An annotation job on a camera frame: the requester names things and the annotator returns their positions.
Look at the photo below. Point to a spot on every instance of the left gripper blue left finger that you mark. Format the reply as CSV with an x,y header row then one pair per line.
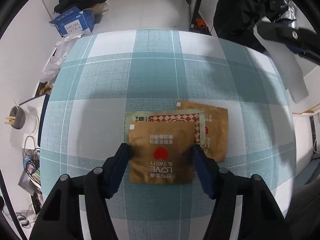
x,y
60,217

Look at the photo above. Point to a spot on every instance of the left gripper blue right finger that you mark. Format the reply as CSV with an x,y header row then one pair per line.
x,y
261,217

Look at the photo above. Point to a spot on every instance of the grey paper strip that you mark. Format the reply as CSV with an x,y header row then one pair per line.
x,y
287,67

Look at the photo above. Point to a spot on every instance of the brown snack packet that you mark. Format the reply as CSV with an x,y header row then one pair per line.
x,y
216,128
161,152

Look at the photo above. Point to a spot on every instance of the brown snack packet front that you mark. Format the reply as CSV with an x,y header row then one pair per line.
x,y
161,152

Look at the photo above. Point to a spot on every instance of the red patterned snack packet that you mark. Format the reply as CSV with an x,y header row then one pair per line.
x,y
197,116

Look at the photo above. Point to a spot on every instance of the black hanging coat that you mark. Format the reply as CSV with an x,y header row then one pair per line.
x,y
234,20

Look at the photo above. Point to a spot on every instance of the grey pen cup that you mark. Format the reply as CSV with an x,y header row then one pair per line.
x,y
16,118

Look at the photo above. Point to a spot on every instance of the teal plaid tablecloth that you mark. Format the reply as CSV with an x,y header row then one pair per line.
x,y
158,82

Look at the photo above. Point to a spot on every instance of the grey plastic bag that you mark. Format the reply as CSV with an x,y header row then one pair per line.
x,y
60,52

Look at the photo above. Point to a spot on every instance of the blue cardboard box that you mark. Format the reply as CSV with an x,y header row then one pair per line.
x,y
73,21

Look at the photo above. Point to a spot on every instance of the brown cardboard box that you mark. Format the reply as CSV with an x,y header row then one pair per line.
x,y
100,9

